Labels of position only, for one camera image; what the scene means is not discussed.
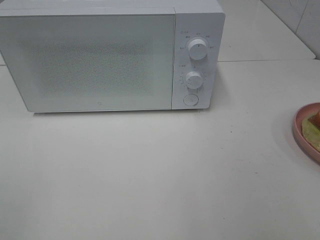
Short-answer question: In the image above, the white microwave door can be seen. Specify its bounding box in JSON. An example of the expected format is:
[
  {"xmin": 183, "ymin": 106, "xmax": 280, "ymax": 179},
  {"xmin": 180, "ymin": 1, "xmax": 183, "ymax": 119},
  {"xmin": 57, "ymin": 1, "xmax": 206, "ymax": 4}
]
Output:
[{"xmin": 0, "ymin": 14, "xmax": 175, "ymax": 113}]

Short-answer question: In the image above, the pink round plate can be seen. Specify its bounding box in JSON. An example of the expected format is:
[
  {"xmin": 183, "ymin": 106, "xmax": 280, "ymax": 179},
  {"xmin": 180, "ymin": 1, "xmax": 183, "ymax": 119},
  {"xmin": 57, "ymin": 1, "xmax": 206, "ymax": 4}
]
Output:
[{"xmin": 292, "ymin": 102, "xmax": 320, "ymax": 164}]

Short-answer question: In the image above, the toast sandwich with lettuce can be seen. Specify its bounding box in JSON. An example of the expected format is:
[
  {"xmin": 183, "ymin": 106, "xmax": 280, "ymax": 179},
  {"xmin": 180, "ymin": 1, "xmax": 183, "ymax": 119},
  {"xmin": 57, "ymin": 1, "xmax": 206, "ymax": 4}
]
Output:
[{"xmin": 302, "ymin": 111, "xmax": 320, "ymax": 152}]

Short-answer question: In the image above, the lower white timer knob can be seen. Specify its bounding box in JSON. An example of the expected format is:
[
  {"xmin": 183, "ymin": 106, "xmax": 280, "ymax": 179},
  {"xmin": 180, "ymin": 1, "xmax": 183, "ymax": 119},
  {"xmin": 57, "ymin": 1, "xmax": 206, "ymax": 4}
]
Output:
[{"xmin": 184, "ymin": 71, "xmax": 204, "ymax": 90}]

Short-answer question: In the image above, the upper white power knob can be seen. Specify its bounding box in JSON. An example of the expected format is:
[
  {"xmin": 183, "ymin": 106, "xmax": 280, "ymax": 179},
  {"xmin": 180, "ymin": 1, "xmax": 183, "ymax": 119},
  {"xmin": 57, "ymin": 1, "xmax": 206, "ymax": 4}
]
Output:
[{"xmin": 187, "ymin": 37, "xmax": 208, "ymax": 61}]

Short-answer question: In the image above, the white microwave oven body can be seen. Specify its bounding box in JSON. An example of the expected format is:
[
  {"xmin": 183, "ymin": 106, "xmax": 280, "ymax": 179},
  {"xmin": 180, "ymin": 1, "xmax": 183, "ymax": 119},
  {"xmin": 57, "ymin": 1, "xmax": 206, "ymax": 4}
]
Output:
[{"xmin": 0, "ymin": 0, "xmax": 226, "ymax": 110}]

